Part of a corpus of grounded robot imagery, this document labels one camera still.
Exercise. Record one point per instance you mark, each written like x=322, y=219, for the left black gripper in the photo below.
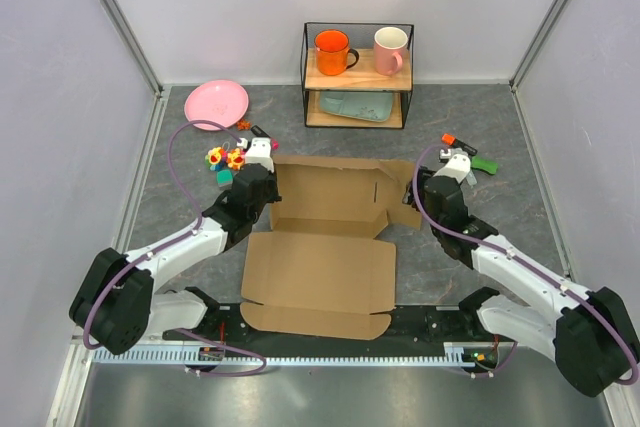
x=274, y=197

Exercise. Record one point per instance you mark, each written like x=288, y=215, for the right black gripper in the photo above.
x=423, y=173

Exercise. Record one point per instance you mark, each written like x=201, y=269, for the brown cardboard box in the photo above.
x=321, y=269

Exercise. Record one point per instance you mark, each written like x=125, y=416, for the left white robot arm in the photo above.
x=119, y=301

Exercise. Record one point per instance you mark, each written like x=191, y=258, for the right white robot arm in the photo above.
x=588, y=334

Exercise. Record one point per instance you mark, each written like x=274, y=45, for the teal green eraser block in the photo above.
x=224, y=178

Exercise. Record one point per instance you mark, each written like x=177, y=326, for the light green highlighter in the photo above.
x=471, y=179

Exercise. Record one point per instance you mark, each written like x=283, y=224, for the middle orange flower plush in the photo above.
x=235, y=159

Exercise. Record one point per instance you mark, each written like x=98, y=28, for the left rainbow flower plush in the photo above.
x=216, y=159

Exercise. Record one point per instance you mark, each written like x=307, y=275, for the pink black highlighter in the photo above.
x=261, y=133

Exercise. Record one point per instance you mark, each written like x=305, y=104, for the orange black highlighter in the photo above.
x=455, y=143

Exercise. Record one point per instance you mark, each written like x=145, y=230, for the small orange bow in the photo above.
x=243, y=125

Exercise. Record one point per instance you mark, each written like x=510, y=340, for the pink round plate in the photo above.
x=221, y=101

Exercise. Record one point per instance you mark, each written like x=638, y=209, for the teal divided tray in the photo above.
x=367, y=106

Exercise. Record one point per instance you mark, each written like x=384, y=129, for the orange enamel mug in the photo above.
x=333, y=52

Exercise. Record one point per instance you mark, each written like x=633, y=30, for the pink ceramic mug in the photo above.
x=390, y=45

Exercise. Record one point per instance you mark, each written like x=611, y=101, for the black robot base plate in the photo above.
x=414, y=329

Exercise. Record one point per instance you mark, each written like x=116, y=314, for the black wire wooden shelf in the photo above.
x=363, y=77

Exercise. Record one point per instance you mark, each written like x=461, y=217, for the slotted cable duct rail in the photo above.
x=193, y=354

